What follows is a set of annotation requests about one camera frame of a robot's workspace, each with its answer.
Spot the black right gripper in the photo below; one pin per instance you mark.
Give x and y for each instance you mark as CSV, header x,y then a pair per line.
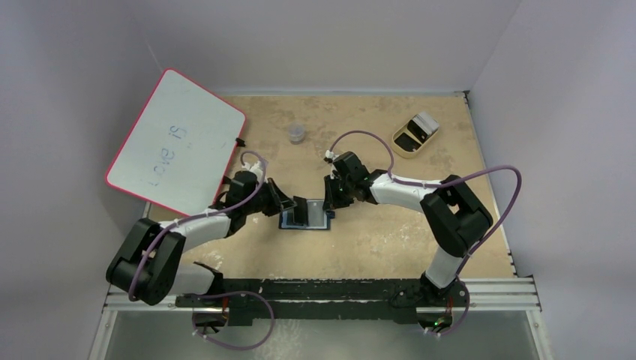
x,y
332,191

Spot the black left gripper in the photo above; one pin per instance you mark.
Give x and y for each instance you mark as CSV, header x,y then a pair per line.
x,y
276,198

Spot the blue leather card holder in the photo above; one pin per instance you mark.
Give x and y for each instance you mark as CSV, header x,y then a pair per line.
x,y
308,214

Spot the black credit card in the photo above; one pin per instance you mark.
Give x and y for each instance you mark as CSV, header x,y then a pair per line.
x,y
318,219

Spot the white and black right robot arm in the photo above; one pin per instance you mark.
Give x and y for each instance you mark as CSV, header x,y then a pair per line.
x,y
455,215

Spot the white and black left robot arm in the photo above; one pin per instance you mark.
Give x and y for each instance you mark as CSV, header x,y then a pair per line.
x,y
148,264

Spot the beige oval card tray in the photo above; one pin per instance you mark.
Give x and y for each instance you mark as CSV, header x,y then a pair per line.
x,y
404,144

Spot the stack of credit cards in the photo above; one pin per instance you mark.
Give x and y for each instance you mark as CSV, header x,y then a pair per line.
x,y
422,126

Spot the small clear plastic cup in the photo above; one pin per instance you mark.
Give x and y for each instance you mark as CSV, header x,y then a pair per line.
x,y
296,133

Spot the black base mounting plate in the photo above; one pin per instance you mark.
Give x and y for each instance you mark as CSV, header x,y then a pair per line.
x,y
403,301

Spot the pink framed whiteboard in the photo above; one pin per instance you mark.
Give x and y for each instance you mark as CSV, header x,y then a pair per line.
x,y
179,148

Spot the aluminium extrusion rail frame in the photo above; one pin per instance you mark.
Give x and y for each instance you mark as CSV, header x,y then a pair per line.
x,y
364,242

